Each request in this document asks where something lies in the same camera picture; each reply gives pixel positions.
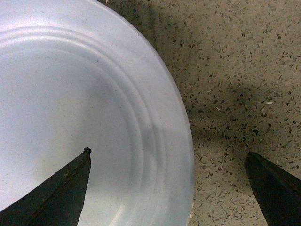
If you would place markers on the blue plate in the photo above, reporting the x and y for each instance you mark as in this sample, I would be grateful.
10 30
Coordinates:
75 74

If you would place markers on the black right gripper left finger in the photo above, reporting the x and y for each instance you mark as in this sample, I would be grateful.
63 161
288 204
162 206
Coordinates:
58 201

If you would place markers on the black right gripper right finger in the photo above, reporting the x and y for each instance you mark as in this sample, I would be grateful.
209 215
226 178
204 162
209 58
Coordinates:
277 192

